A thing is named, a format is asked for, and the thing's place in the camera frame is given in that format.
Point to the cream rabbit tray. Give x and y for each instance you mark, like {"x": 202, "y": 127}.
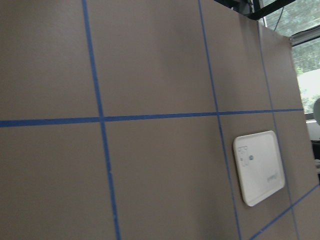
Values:
{"x": 259, "y": 166}

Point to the window frame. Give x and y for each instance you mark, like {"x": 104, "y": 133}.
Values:
{"x": 300, "y": 22}

